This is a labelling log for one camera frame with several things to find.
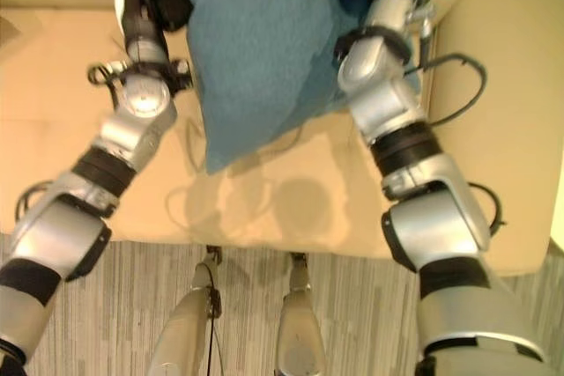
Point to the teal fabric cushion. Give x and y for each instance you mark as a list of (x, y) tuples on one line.
[(260, 54)]

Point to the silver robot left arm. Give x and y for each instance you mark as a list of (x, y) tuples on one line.
[(79, 213)]

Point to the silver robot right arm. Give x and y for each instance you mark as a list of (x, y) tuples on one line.
[(436, 213)]

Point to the beige sofa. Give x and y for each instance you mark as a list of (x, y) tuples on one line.
[(498, 129)]

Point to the silver robot left leg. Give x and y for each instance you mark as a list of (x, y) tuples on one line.
[(185, 319)]

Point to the silver robot leg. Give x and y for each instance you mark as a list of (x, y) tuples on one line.
[(297, 319), (185, 319)]

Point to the silver robot right leg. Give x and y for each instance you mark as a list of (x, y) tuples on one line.
[(297, 319)]

